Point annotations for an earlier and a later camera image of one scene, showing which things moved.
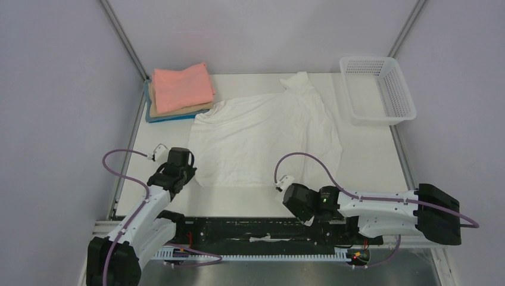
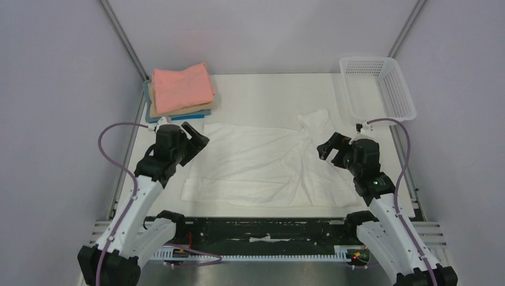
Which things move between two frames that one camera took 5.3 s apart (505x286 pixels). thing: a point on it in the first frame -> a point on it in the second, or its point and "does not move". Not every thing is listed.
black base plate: [269, 232] does not move
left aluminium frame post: [125, 39] does not move
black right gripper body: [290, 200] -> [336, 149]
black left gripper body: [187, 174] -> [178, 152]
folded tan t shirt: [153, 109] does not move
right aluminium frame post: [415, 12] does not move
